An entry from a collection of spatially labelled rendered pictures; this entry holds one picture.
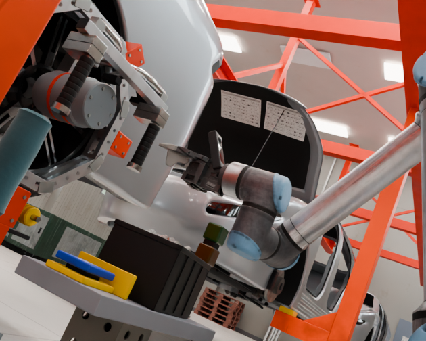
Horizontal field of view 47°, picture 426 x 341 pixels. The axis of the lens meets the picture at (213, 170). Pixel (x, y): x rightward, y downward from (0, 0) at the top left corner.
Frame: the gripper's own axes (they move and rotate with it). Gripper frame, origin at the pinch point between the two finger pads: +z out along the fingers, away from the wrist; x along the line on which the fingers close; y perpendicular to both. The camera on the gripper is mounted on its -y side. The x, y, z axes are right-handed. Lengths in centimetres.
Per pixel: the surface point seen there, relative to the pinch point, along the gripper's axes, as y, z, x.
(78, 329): 46, -27, -40
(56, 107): 7.9, 8.7, -36.0
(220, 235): 19.0, -31.1, -14.0
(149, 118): -7.4, 10.8, -2.5
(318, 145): -131, 62, 291
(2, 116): 10.3, 40.6, -23.5
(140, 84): -13.0, 11.1, -12.1
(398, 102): -567, 160, 983
